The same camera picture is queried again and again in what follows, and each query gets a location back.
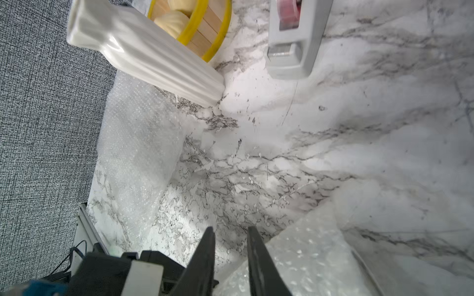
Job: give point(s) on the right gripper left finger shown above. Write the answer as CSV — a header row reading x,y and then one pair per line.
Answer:
x,y
198,277

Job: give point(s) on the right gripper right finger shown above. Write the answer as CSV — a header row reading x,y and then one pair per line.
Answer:
x,y
264,279

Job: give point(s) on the clear bubble wrap sheet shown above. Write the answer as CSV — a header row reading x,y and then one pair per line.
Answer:
x,y
139,147
316,256

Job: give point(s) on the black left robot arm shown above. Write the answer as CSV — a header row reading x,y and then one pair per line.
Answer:
x,y
171,275

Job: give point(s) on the small white ribbed vase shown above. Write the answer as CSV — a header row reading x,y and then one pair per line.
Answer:
x,y
137,46

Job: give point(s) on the yellow bamboo steamer basket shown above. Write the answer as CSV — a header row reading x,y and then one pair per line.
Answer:
x,y
207,28

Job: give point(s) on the grey tape dispenser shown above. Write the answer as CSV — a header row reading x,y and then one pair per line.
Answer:
x,y
295,32

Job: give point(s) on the steamed bun front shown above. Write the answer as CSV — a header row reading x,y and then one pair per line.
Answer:
x,y
173,23

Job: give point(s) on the steamed bun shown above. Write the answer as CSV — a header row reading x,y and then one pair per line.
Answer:
x,y
173,23
185,6

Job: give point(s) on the steamed bun back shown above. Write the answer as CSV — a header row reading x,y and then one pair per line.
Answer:
x,y
185,6

